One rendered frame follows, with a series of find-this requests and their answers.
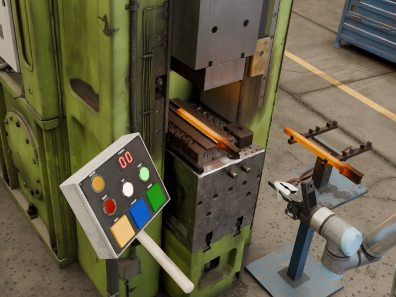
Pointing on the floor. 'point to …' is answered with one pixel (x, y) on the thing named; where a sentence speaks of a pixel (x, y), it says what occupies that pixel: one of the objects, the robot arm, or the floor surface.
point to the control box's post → (112, 276)
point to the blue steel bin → (369, 26)
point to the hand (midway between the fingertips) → (277, 182)
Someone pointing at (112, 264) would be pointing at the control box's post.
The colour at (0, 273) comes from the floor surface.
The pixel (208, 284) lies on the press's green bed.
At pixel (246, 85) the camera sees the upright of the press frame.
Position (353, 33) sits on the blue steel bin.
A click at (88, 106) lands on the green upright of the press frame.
